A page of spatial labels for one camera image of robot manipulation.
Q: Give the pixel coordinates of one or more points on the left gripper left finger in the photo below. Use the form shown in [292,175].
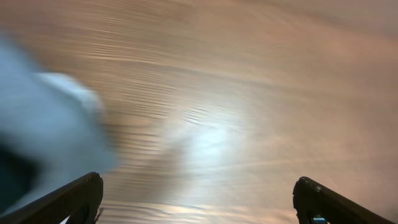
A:
[77,202]

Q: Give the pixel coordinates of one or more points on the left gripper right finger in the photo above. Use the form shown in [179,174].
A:
[315,203]

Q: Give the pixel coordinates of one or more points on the grey folded shorts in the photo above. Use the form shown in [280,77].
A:
[50,120]

